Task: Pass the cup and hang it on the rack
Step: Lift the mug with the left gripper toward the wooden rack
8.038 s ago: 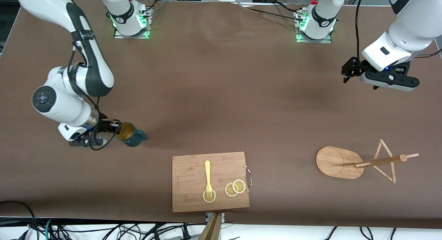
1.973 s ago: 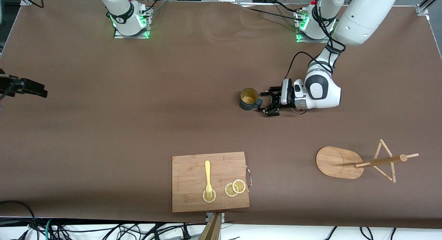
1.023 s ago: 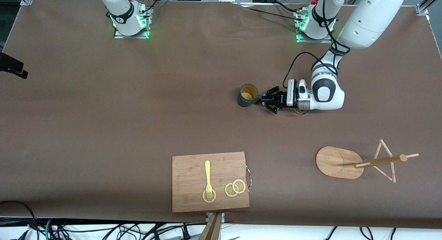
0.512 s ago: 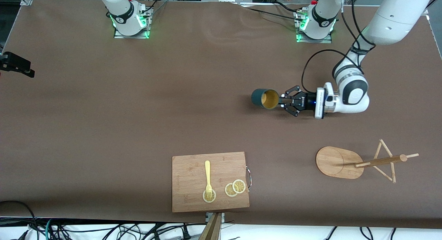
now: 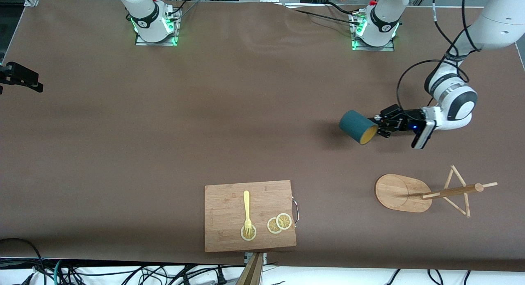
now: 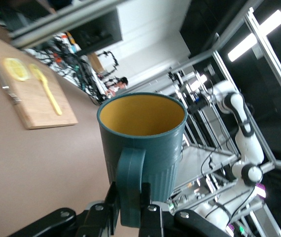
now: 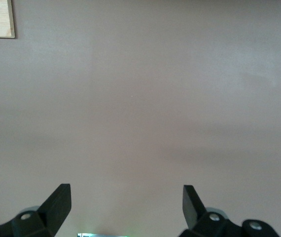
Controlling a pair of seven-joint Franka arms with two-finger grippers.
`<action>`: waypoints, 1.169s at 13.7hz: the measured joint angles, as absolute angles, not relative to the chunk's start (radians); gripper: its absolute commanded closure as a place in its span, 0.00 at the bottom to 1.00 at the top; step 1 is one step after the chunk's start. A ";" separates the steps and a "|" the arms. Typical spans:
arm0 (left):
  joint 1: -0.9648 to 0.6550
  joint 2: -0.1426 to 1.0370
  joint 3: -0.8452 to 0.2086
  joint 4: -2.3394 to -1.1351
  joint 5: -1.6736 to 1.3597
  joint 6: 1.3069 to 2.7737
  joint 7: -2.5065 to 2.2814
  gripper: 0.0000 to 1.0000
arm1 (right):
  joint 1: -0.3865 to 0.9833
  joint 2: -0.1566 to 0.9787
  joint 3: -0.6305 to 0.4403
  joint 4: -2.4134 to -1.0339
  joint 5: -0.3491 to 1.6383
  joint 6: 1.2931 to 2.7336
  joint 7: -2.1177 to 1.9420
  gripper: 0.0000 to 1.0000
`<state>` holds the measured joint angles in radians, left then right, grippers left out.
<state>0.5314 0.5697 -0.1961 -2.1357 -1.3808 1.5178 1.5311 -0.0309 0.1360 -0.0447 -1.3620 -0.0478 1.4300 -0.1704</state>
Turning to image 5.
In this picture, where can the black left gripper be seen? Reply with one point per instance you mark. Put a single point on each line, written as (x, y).
(405, 123)

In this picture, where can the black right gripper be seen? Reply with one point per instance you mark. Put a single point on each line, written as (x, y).
(19, 74)

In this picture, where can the teal cup yellow inside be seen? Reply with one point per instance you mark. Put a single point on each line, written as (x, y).
(352, 125)

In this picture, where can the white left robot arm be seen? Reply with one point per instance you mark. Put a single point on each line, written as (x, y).
(455, 104)

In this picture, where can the wooden cup rack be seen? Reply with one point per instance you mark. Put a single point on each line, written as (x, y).
(400, 192)

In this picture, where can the lemon slice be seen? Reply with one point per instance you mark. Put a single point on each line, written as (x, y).
(284, 221)
(248, 235)
(271, 226)

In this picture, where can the yellow plastic fork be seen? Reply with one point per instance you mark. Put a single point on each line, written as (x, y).
(246, 203)

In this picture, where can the bamboo cutting board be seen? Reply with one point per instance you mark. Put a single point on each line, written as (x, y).
(229, 211)

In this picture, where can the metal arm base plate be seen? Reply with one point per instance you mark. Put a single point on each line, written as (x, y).
(373, 49)
(156, 43)

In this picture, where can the wooden post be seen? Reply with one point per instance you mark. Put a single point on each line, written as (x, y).
(252, 272)

